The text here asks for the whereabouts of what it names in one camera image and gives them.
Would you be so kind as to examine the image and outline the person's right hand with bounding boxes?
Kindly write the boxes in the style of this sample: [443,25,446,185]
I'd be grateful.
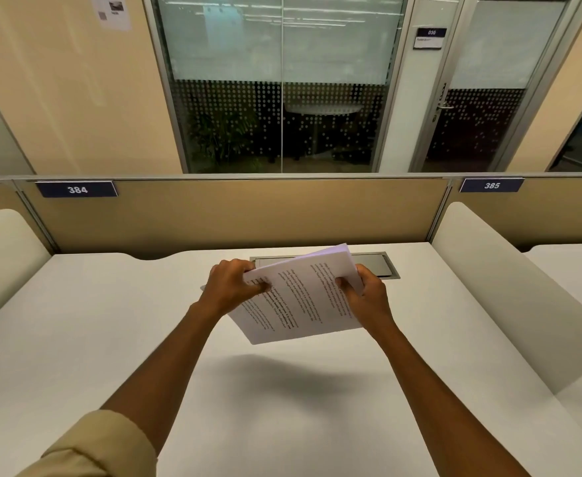
[335,264,397,338]

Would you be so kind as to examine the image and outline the person's left hand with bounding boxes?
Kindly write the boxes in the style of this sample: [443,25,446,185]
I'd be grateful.
[201,258,272,318]

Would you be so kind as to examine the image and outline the printed white paper sheets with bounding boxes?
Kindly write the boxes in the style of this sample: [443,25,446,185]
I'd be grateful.
[227,243,366,345]

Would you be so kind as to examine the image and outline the person's right forearm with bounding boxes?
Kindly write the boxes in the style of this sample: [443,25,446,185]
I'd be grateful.
[375,325,531,477]

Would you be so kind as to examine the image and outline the person's left forearm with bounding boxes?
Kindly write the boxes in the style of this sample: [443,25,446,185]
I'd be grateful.
[99,302,222,456]

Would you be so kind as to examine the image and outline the green potted plant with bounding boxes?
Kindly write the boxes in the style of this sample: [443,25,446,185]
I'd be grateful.
[188,107,267,173]

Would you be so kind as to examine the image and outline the white curved side divider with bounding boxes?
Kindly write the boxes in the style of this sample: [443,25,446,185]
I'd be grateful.
[0,209,53,336]
[431,201,582,395]

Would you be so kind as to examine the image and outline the round white meeting table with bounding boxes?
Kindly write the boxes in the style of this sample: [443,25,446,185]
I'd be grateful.
[284,103,361,157]

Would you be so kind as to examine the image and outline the blue desk number plate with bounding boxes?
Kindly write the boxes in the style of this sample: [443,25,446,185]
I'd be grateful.
[35,181,119,198]
[459,178,525,193]

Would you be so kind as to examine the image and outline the glass office window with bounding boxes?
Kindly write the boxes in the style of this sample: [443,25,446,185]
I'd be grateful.
[143,0,421,174]

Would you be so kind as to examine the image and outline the glass office door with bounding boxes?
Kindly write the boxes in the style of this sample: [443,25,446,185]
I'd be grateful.
[408,0,582,173]

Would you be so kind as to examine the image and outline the blue room sign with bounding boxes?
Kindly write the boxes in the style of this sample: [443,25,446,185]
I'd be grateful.
[413,26,448,50]

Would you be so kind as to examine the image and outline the grey desk cable hatch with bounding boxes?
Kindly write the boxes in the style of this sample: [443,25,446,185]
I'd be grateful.
[249,251,400,280]

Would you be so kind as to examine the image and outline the silver door handle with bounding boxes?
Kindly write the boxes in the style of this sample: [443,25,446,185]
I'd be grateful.
[433,83,455,123]

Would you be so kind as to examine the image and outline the white paper wall notice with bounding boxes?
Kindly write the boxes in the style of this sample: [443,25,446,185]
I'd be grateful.
[91,0,133,31]

